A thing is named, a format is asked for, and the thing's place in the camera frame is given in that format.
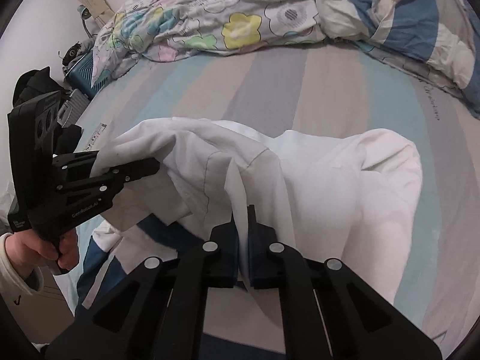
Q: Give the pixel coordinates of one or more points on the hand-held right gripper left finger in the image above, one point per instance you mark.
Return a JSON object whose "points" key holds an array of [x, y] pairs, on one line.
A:
{"points": [[225, 262]]}

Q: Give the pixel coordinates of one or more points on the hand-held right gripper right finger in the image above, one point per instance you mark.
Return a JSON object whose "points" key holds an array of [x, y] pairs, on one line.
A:
{"points": [[262, 266]]}

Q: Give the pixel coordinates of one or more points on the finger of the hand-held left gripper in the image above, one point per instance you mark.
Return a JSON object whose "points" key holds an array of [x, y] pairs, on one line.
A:
{"points": [[75, 163], [138, 170]]}

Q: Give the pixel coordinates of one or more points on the white and blue hooded jacket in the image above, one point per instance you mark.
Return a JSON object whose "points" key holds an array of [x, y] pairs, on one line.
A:
{"points": [[318, 195]]}

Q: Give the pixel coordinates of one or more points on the person's left forearm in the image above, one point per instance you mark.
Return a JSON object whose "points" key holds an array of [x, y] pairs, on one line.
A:
{"points": [[15, 281]]}

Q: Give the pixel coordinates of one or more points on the black clothes pile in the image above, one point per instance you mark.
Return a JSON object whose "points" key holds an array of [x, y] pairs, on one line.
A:
{"points": [[32, 82]]}

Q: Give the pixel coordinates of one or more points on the person's left hand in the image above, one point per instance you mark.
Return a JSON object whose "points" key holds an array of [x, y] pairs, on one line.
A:
{"points": [[28, 245]]}

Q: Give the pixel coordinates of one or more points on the black garment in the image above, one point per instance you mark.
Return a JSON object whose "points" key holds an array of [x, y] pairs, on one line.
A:
{"points": [[69, 137]]}

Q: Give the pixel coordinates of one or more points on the teal suitcase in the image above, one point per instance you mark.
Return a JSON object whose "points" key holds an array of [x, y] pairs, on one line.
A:
{"points": [[85, 73]]}

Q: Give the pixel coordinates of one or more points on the small black gadget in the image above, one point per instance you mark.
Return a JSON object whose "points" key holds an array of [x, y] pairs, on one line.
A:
{"points": [[70, 51]]}

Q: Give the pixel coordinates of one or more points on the blue desk lamp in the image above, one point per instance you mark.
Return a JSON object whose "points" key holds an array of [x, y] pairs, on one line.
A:
{"points": [[84, 14]]}

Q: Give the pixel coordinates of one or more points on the floral duvet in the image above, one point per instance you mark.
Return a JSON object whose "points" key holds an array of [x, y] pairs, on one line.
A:
{"points": [[210, 15]]}

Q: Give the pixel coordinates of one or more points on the bed with striped sheet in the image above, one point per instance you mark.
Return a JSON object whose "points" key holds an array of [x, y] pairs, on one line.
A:
{"points": [[300, 90]]}

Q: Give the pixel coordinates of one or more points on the blue grey checked pillow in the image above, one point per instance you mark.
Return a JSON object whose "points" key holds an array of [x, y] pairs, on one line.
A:
{"points": [[405, 15]]}

